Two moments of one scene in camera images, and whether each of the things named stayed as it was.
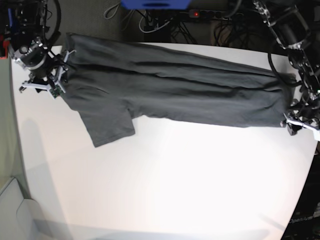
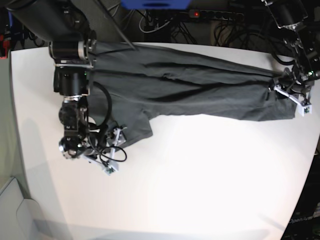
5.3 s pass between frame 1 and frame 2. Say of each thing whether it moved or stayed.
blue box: stayed
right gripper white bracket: moved
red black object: stayed
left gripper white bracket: moved
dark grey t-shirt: moved
